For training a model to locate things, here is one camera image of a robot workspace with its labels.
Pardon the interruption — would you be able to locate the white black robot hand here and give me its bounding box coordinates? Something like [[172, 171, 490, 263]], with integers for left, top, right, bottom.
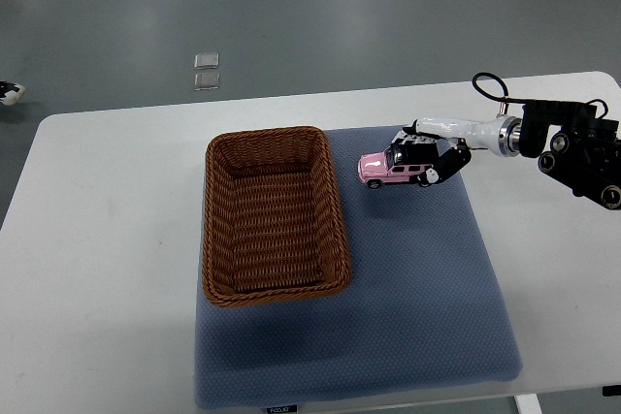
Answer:
[[392, 115, 522, 187]]

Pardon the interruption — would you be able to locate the pink toy car black roof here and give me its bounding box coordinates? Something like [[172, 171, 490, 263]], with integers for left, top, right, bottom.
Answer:
[[357, 143, 440, 189]]

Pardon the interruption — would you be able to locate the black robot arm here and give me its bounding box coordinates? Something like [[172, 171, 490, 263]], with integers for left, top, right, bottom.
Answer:
[[517, 99, 620, 210]]

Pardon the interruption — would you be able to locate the brown wicker basket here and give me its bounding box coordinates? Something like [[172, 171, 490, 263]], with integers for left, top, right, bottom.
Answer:
[[202, 126, 352, 307]]

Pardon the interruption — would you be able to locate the blue-grey padded mat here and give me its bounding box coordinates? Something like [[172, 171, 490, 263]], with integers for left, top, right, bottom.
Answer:
[[194, 127, 522, 409]]

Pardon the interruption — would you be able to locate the white table leg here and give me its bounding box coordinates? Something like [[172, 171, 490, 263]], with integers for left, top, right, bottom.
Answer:
[[513, 394, 542, 414]]

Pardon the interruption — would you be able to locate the upper metal floor plate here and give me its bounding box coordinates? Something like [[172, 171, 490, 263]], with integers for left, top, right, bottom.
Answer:
[[194, 51, 219, 70]]

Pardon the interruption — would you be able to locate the black white shoe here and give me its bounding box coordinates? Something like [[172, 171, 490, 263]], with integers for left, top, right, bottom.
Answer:
[[0, 80, 26, 107]]

